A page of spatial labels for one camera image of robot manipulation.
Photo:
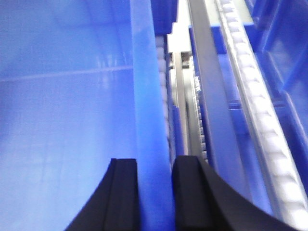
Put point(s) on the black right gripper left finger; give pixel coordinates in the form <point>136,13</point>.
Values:
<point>114,205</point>

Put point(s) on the large light blue bin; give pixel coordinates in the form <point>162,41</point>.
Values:
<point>81,83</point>

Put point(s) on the white roller track strip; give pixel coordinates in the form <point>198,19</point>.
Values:
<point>285,189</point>

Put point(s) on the metal lane divider rail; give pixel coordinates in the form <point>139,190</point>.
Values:
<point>216,111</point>

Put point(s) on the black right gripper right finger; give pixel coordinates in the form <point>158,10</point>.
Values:
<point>205,202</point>

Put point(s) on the lower right dark blue bin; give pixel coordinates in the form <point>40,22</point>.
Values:
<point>282,53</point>

